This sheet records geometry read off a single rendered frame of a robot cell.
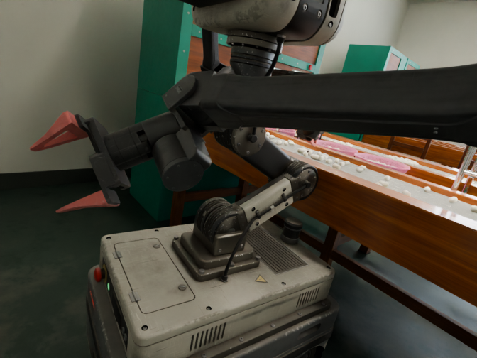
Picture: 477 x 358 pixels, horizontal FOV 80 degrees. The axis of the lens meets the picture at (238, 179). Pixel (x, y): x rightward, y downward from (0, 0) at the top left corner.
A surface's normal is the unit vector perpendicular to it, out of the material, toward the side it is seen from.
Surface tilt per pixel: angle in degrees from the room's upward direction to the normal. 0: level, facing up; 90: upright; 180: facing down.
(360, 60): 90
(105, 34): 90
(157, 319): 1
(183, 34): 90
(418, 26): 90
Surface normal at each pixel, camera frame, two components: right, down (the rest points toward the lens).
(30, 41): 0.68, 0.35
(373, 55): -0.71, 0.09
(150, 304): 0.18, -0.94
